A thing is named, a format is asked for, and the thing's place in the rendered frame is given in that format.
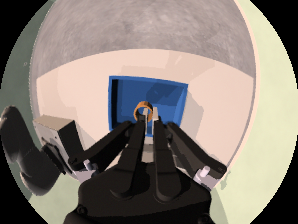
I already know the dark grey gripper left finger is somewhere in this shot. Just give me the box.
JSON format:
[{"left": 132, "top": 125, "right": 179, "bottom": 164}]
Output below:
[{"left": 68, "top": 107, "right": 148, "bottom": 198}]

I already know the blue shallow tray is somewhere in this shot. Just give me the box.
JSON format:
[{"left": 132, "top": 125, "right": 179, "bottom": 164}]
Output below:
[{"left": 108, "top": 75, "right": 188, "bottom": 131}]

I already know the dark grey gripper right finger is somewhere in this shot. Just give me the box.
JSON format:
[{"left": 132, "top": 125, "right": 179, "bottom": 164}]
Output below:
[{"left": 152, "top": 107, "right": 227, "bottom": 201}]

